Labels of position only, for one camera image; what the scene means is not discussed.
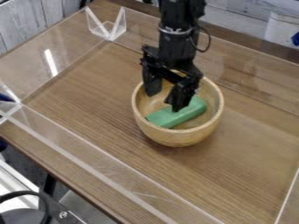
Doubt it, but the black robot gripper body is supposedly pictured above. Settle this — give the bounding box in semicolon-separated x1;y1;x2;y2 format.
140;27;203;86

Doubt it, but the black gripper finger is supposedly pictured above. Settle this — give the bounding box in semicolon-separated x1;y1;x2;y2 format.
164;80;197;113
141;60;163;97

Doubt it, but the green rectangular block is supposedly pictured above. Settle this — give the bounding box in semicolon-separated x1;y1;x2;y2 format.
144;96;207;129

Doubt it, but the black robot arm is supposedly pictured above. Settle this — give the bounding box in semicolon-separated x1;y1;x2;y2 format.
140;0;207;112

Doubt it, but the light wooden bowl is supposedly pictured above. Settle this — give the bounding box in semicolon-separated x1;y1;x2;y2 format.
131;77;224;147

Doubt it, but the white cylindrical container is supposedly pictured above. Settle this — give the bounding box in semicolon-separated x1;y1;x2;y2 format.
264;11;299;50

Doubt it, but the black table leg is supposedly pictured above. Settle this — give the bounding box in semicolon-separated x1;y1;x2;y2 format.
43;174;57;196

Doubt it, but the clear acrylic corner bracket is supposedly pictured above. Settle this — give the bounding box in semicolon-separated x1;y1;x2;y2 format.
84;7;127;41

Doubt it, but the clear acrylic tray wall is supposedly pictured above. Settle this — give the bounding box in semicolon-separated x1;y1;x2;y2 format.
0;101;224;224

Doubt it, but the black cable loop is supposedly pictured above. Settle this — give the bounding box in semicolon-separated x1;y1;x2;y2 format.
0;190;52;224

